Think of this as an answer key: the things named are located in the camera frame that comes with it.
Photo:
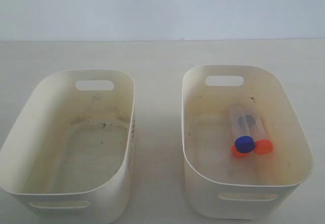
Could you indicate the blue-capped clear tube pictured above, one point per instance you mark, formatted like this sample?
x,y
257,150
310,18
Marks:
x,y
241,123

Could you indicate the orange-capped clear tube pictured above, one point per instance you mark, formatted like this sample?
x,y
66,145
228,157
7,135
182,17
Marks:
x,y
237,154
260,136

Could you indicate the white plastic bin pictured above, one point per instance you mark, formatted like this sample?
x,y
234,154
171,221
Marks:
x,y
217,184
69,154

